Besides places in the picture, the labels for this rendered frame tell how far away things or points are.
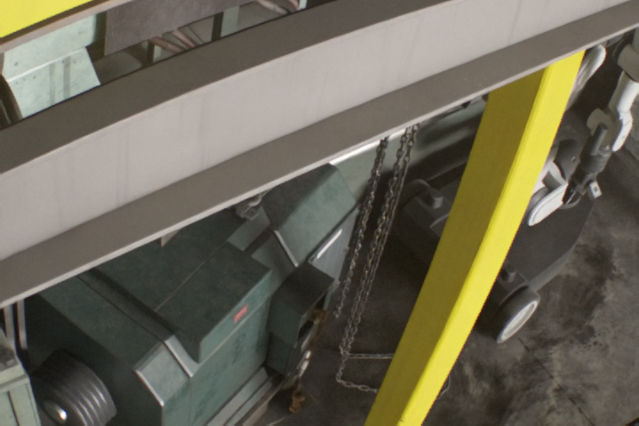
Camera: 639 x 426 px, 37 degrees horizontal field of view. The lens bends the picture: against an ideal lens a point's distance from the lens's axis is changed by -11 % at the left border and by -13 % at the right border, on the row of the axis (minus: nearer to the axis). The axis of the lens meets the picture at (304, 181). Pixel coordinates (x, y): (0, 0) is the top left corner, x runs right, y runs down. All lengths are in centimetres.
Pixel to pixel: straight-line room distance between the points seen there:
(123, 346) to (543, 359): 162
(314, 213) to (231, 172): 116
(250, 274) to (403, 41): 97
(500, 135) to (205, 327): 74
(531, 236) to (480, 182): 163
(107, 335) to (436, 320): 65
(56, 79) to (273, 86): 126
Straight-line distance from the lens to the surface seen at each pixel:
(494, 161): 168
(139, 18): 233
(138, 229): 114
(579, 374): 330
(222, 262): 216
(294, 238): 231
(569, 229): 342
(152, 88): 101
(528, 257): 329
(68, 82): 240
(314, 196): 236
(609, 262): 364
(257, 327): 231
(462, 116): 348
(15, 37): 83
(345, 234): 248
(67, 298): 214
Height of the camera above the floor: 259
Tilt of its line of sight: 47 degrees down
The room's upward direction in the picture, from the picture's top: 11 degrees clockwise
